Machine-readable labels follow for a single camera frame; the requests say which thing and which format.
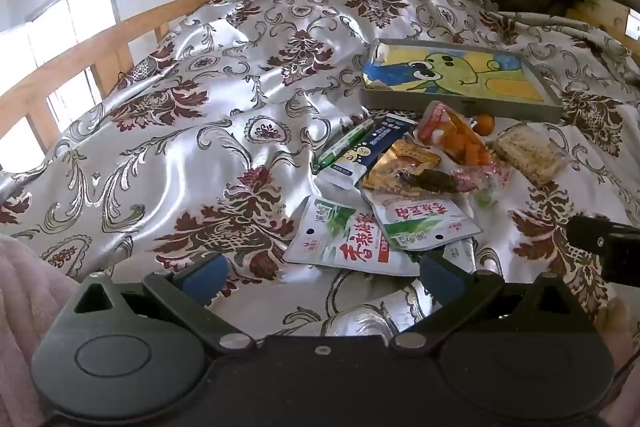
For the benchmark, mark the orange red snack packet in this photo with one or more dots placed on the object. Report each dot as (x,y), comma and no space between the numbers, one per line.
(450,127)

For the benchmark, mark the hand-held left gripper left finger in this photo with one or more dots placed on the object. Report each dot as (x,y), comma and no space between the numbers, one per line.
(205,278)

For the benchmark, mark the floral satin blanket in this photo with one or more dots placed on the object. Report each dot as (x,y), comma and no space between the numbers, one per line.
(200,107)

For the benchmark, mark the pink candy packet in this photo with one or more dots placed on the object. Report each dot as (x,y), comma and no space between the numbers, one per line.
(480,181)

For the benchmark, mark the golden snack packet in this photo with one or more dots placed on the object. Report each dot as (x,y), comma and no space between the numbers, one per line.
(400,162)

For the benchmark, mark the green stick snack packet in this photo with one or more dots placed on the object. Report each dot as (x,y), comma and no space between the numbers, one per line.
(345,142)

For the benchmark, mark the tangerine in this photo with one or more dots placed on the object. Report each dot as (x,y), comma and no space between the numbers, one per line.
(484,124)

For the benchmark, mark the dark blue white snack packet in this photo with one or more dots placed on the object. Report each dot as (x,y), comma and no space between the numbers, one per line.
(382,139)

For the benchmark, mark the person's right hand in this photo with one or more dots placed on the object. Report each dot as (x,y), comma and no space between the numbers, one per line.
(619,327)

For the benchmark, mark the large white green snack packet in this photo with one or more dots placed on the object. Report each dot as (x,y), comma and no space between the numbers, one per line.
(345,242)

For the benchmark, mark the clear rice cracker packet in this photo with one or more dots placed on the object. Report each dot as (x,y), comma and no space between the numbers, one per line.
(530,152)

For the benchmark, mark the pink fleece clothing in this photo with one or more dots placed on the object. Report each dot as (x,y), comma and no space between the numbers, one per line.
(25,307)

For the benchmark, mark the small white green snack packet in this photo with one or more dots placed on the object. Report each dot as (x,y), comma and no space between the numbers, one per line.
(425,219)

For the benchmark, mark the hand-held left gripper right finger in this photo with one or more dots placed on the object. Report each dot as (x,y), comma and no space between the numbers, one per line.
(439,274)

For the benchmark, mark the wooden bed frame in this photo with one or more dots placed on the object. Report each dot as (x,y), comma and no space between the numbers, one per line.
(75,57)

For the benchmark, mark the yellow blue cartoon painting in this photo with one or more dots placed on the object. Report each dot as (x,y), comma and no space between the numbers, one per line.
(450,72)

